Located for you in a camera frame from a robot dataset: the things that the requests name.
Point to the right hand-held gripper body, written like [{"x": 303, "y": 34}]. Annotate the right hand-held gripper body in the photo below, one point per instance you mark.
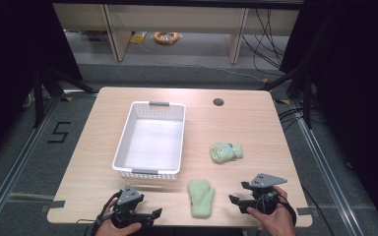
[{"x": 265, "y": 181}]

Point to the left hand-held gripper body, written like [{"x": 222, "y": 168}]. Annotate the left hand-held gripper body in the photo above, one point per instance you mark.
[{"x": 128, "y": 196}]

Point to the green mitten with print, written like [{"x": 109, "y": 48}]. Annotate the green mitten with print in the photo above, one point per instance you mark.
[{"x": 224, "y": 152}]

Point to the plain green mitten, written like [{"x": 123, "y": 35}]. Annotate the plain green mitten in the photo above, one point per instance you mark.
[{"x": 201, "y": 200}]

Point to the white plastic basket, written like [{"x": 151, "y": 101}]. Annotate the white plastic basket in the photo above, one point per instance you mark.
[{"x": 154, "y": 144}]

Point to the person's left hand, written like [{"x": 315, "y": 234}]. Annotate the person's left hand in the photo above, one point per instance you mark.
[{"x": 118, "y": 231}]

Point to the person's right hand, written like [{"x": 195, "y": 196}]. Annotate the person's right hand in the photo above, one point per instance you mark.
[{"x": 279, "y": 223}]

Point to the black metal stand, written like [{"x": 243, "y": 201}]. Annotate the black metal stand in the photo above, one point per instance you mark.
[
  {"x": 38, "y": 98},
  {"x": 306, "y": 98}
]

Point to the yellow packet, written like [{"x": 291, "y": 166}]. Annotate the yellow packet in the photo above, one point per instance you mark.
[{"x": 138, "y": 38}]

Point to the light wooden shelf unit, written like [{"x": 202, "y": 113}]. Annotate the light wooden shelf unit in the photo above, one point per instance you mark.
[{"x": 177, "y": 19}]

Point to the aluminium floor rail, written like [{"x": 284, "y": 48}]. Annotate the aluminium floor rail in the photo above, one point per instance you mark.
[
  {"x": 328, "y": 170},
  {"x": 16, "y": 160}
]

